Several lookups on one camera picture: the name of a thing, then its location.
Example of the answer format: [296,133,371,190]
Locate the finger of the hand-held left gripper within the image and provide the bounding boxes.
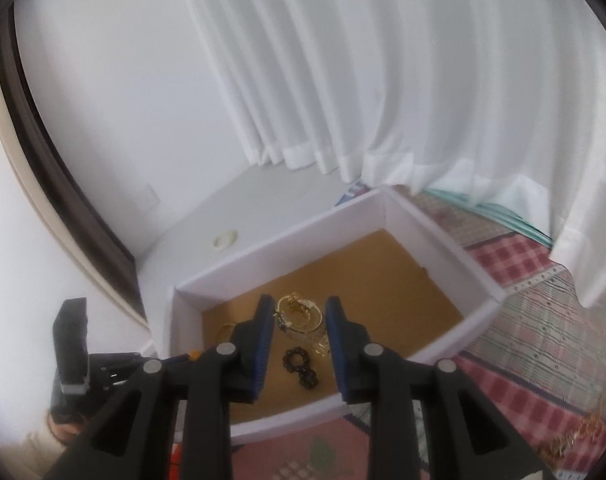
[86,352,154,369]
[89,367,136,392]

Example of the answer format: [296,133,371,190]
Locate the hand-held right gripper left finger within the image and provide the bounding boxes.
[43,294,276,480]

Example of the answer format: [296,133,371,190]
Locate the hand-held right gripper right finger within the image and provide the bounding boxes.
[325,296,551,480]

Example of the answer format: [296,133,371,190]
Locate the gold bangle jewellery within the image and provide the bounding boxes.
[274,292,330,334]

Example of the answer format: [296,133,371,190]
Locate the black beaded earring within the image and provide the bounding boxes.
[282,345,320,389]

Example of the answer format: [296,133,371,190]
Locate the white foam board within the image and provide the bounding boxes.
[170,185,504,448]

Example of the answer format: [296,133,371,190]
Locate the gold chain necklace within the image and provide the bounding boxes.
[543,410,606,462]

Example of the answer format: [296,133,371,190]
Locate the person's left forearm beige sleeve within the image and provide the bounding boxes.
[10,427,84,480]

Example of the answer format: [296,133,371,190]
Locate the person's left hand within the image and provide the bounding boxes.
[47,411,86,447]

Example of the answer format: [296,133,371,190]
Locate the patchwork checked cloth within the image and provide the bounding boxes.
[173,182,606,480]

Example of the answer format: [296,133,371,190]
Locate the teal striped cloth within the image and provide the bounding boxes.
[425,187,554,248]

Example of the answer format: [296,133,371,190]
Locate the white curtain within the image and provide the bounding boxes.
[170,0,606,311]

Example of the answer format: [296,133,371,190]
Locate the dark brown wooden frame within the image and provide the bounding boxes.
[0,5,151,326]

